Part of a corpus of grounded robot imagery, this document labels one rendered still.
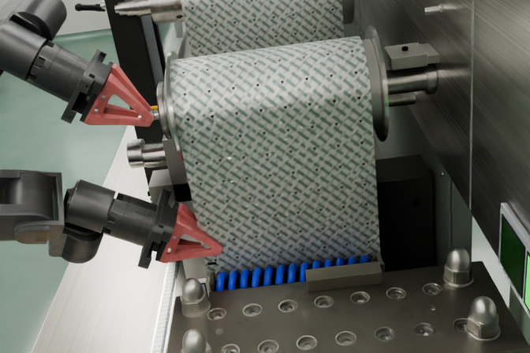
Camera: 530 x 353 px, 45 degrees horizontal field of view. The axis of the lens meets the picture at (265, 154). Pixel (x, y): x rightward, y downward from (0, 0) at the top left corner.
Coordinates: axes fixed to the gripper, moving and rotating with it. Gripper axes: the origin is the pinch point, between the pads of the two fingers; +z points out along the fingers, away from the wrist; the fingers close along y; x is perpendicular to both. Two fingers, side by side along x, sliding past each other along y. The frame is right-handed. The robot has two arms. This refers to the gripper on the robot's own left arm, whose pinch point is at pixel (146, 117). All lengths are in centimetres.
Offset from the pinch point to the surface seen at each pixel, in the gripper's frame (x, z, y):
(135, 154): -7.4, 1.6, -3.7
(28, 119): -196, -29, -345
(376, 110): 16.7, 22.9, 4.7
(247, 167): 2.3, 13.3, 4.9
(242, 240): -7.4, 18.4, 5.0
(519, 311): -4, 71, -7
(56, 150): -173, -4, -283
